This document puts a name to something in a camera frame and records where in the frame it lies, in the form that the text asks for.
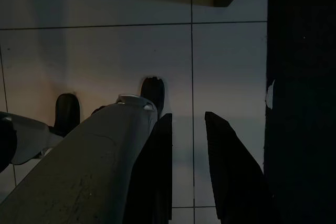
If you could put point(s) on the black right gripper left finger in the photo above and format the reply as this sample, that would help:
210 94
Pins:
155 182

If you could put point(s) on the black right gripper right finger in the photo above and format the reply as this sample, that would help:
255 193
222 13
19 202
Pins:
236 182

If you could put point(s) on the grey robot right leg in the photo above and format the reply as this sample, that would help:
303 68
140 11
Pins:
92 169

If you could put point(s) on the grey robot leg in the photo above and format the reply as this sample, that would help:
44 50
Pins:
29 140
92 169

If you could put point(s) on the black robot right foot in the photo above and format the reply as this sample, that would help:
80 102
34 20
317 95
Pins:
153 93

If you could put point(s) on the black robot foot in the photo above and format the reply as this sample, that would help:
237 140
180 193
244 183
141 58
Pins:
67 113
153 93

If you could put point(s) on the black robot left foot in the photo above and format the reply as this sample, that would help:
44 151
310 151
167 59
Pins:
67 113

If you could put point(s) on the grey robot left leg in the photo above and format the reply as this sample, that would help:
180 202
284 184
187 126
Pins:
29 140

